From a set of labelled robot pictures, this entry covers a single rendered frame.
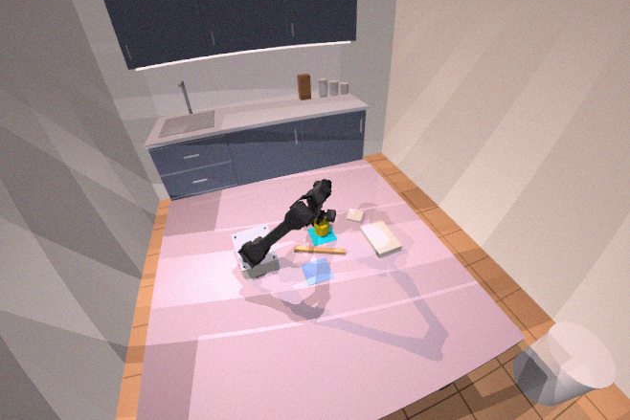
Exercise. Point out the orange flat bar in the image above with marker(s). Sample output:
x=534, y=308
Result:
x=319, y=250

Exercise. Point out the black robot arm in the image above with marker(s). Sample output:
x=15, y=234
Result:
x=299, y=216

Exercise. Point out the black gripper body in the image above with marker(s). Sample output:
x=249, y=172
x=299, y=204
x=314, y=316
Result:
x=329, y=215

